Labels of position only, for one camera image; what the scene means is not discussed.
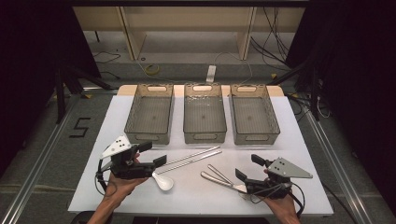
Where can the person's left hand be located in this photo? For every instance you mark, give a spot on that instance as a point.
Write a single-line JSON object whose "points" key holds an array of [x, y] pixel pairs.
{"points": [[124, 186]]}

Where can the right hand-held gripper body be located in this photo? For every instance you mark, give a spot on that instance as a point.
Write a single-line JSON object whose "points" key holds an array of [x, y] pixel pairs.
{"points": [[274, 183]]}

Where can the white power strip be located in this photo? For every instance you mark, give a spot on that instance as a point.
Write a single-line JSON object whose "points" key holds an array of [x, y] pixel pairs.
{"points": [[211, 74]]}

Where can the wooden shelf unit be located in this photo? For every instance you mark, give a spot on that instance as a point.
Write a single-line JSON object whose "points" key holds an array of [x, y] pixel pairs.
{"points": [[190, 21]]}

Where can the person's right hand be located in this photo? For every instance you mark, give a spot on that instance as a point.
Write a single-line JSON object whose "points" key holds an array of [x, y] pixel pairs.
{"points": [[285, 208]]}

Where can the white ceramic spoon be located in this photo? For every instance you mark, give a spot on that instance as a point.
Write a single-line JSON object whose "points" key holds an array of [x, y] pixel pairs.
{"points": [[164, 183]]}

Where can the translucent grey plastic bin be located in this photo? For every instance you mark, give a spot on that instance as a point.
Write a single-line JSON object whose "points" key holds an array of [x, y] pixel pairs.
{"points": [[253, 116], [151, 115], [204, 115]]}

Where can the black curtain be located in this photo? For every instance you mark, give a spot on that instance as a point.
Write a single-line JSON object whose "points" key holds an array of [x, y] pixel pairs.
{"points": [[358, 77], [28, 62]]}

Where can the black metal stand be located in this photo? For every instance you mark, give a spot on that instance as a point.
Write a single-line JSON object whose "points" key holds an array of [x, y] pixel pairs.
{"points": [[314, 93], [60, 93]]}

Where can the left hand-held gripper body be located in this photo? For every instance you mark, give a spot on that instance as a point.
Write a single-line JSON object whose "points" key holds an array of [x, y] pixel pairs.
{"points": [[124, 166]]}

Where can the silver metal chopstick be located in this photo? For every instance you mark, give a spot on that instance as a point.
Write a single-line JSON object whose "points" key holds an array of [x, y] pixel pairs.
{"points": [[193, 155], [193, 161]]}

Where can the aluminium floor rail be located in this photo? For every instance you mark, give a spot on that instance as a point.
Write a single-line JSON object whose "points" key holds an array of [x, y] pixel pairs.
{"points": [[336, 161], [37, 168]]}

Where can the metal tongs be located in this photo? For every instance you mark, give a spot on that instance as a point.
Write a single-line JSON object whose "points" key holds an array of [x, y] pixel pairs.
{"points": [[218, 179]]}

